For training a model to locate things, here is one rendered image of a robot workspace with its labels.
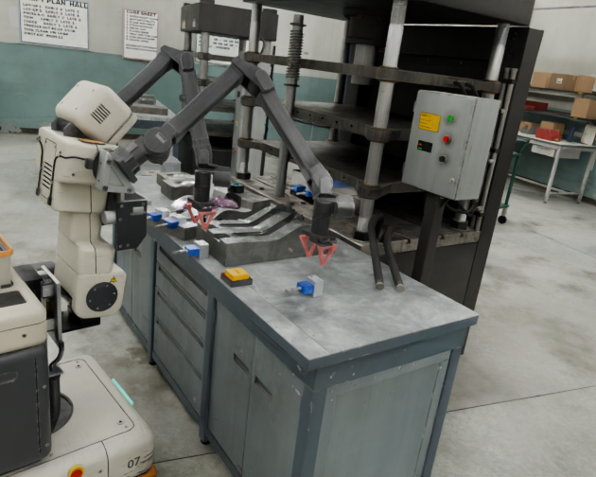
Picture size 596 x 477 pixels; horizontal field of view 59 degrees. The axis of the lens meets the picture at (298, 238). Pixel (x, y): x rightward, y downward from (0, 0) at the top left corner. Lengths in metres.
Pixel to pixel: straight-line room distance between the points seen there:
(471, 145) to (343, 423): 1.16
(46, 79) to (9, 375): 7.56
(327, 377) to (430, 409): 0.57
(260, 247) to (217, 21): 4.70
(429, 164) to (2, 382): 1.70
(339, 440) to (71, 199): 1.09
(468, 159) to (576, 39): 7.56
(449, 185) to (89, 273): 1.38
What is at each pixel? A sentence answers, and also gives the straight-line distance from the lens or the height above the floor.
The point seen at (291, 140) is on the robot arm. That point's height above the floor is 1.29.
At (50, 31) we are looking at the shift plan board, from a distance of 8.95.
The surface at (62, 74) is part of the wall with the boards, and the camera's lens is 8.99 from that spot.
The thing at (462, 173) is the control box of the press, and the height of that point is 1.18.
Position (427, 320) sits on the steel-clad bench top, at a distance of 1.73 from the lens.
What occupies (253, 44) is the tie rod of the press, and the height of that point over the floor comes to 1.58.
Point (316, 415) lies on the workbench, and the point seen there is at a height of 0.59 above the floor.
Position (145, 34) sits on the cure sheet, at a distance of 9.00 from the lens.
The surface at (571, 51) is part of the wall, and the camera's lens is 9.67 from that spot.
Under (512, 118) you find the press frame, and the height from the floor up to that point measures 1.38.
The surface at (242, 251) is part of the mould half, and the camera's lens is 1.91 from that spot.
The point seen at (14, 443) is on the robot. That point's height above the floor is 0.40.
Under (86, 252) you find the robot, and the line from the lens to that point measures 1.76.
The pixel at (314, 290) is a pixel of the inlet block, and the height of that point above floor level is 0.83.
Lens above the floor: 1.52
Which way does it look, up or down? 18 degrees down
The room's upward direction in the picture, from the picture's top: 7 degrees clockwise
